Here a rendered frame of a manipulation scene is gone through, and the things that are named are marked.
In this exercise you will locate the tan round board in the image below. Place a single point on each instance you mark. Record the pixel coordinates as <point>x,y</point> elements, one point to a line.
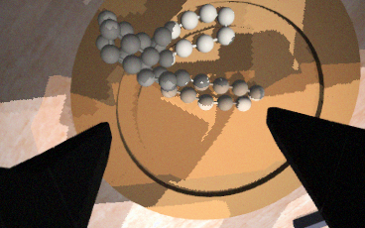
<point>178,160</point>

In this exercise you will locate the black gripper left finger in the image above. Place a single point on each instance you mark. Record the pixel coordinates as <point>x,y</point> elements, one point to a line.
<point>57,188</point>

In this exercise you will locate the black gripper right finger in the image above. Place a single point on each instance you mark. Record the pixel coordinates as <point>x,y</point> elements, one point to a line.
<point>329,160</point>

